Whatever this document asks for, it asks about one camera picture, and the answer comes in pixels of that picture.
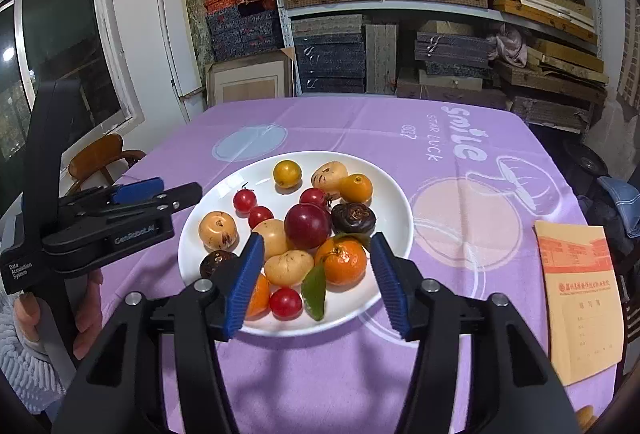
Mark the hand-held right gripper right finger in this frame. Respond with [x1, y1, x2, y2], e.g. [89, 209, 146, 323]
[369, 232, 573, 434]

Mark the black round object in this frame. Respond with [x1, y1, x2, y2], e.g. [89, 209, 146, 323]
[562, 139, 610, 177]

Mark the brown cardboard box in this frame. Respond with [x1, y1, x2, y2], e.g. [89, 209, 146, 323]
[396, 68, 508, 111]

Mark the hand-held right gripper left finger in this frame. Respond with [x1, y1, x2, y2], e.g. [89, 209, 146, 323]
[52, 233, 266, 434]

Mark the blue cloth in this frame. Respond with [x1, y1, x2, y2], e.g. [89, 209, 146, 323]
[596, 175, 640, 239]

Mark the white oval plate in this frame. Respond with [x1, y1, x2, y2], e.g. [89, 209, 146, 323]
[177, 150, 415, 337]

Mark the white framed window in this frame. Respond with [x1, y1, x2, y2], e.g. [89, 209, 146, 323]
[0, 0, 147, 150]

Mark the green marbled panel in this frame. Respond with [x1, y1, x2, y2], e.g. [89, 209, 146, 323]
[181, 0, 216, 70]

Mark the white leaning board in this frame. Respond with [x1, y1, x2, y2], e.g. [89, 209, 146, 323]
[156, 0, 207, 124]

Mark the orange cherry tomato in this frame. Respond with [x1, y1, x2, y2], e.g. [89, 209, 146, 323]
[339, 174, 374, 204]

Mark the brown paper envelope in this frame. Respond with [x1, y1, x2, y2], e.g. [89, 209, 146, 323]
[533, 220, 627, 387]

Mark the person's left forearm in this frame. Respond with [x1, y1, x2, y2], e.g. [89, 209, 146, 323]
[0, 299, 66, 415]

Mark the stack of dark blue boxes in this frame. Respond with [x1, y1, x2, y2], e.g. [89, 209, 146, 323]
[291, 14, 367, 95]

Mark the yellow cherry tomato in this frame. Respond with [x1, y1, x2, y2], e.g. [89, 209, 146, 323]
[273, 160, 302, 189]

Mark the brown wooden chair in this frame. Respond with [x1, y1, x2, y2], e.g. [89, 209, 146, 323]
[66, 133, 147, 197]

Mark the stack of dark patterned boxes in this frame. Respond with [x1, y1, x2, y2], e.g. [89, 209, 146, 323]
[414, 31, 496, 69]

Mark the person's left hand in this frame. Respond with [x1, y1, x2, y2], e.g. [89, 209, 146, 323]
[14, 268, 104, 361]

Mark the dark purple plum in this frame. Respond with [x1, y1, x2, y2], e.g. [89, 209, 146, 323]
[284, 203, 332, 251]

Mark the leafy orange mandarin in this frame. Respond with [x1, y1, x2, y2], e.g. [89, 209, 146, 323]
[300, 234, 369, 321]

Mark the stack of blue orange boxes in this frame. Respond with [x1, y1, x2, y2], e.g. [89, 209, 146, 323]
[205, 0, 286, 64]

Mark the grey woven upright box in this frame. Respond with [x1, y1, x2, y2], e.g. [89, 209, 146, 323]
[365, 24, 399, 95]

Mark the small yellow fruit cluster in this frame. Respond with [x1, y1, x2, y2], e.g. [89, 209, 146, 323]
[575, 404, 599, 432]

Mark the pale yellow round fruit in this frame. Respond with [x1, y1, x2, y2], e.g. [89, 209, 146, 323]
[311, 162, 348, 196]
[264, 250, 315, 287]
[252, 218, 293, 260]
[198, 211, 238, 250]

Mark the stack of worn brown boxes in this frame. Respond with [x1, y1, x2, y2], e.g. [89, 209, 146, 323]
[492, 61, 608, 132]

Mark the stack of yellow wooden boxes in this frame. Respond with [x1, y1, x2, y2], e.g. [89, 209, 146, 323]
[492, 0, 610, 85]

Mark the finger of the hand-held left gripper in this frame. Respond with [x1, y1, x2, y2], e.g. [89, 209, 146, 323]
[75, 182, 202, 227]
[59, 178, 165, 215]

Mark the pink cloth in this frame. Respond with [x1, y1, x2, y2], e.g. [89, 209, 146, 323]
[489, 24, 528, 67]

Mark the purple printed tablecloth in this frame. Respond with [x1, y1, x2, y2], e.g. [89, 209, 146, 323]
[120, 96, 628, 434]

